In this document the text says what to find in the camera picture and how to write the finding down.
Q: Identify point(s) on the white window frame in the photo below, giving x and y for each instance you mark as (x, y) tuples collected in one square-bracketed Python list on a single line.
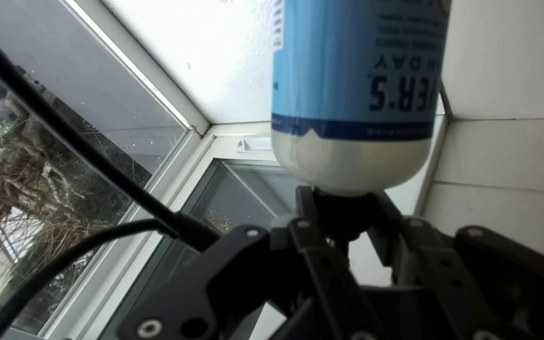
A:
[(234, 143)]

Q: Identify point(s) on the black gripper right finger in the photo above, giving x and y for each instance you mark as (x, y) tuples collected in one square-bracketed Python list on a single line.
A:
[(472, 285)]

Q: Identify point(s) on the white bottle with blue label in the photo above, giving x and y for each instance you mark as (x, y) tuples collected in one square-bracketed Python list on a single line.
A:
[(348, 96)]

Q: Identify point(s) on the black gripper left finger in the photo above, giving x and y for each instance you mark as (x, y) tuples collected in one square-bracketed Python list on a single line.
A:
[(240, 285)]

